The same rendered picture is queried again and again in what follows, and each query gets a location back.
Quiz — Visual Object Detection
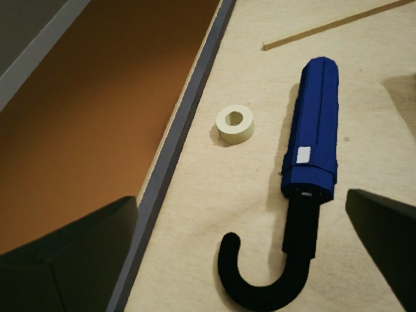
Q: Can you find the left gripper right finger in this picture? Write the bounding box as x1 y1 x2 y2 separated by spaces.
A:
345 188 416 312

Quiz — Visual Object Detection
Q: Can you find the thin beige wooden stick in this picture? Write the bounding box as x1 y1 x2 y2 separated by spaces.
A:
263 0 416 51

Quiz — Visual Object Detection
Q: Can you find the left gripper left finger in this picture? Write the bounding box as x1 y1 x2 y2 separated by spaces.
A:
0 195 138 312

